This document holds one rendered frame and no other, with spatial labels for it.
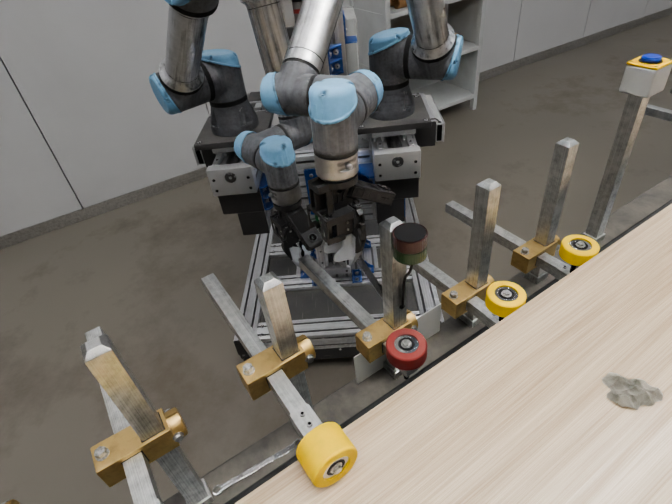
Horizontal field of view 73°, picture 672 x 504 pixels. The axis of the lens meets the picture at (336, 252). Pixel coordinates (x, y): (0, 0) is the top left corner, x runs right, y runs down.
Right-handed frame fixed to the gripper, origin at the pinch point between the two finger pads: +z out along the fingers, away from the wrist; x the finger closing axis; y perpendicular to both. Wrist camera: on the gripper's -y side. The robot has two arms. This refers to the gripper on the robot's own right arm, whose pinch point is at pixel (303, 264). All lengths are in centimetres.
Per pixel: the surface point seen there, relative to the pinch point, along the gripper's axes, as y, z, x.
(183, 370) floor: 63, 83, 40
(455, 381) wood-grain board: -54, -8, -2
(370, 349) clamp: -36.4, -4.0, 4.6
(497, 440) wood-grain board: -66, -8, 1
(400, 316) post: -35.6, -7.3, -4.1
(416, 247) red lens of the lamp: -41, -30, -3
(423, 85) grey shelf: 212, 68, -236
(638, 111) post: -36, -28, -78
